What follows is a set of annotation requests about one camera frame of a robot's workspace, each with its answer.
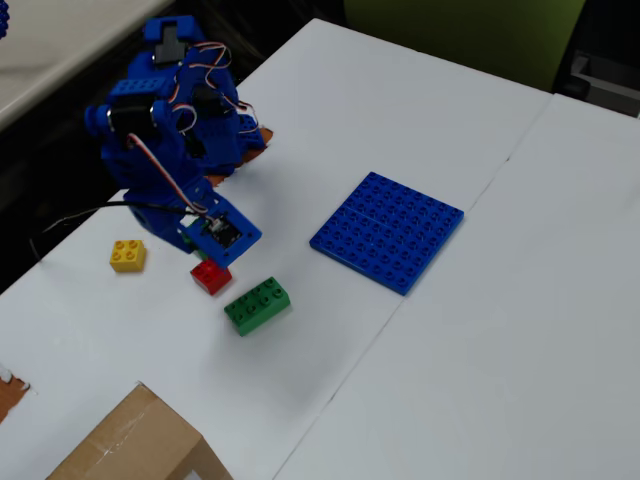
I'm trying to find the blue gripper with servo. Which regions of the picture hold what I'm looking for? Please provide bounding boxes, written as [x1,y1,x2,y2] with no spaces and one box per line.
[83,76,202,255]

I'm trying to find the yellow 2x2 block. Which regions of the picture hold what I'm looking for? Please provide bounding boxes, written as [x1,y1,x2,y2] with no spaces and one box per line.
[108,238,149,274]

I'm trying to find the red 2x2 block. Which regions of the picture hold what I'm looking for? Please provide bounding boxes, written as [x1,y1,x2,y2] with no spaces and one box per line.
[189,258,234,297]

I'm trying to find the green 2x4 block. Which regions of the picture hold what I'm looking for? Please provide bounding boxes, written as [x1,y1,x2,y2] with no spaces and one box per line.
[222,275,292,339]

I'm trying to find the white side table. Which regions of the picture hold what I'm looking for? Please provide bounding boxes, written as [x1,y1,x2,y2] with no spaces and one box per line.
[0,0,177,132]

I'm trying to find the brown cardboard box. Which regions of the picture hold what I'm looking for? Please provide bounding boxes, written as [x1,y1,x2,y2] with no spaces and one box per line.
[44,381,235,480]

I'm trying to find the green chair back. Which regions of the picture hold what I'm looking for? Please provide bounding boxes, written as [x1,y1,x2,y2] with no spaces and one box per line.
[342,0,587,95]

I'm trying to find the red white servo wire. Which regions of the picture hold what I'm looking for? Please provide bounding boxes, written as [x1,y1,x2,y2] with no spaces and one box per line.
[126,132,215,225]
[171,41,260,135]

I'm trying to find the black camera cable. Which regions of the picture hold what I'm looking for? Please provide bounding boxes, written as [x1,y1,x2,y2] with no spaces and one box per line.
[28,199,201,262]

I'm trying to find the blue wrist camera module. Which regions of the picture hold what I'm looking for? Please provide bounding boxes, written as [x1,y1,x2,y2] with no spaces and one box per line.
[178,195,264,268]

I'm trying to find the blue 8x8 base plate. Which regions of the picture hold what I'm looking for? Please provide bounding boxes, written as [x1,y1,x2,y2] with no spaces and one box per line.
[308,170,466,298]

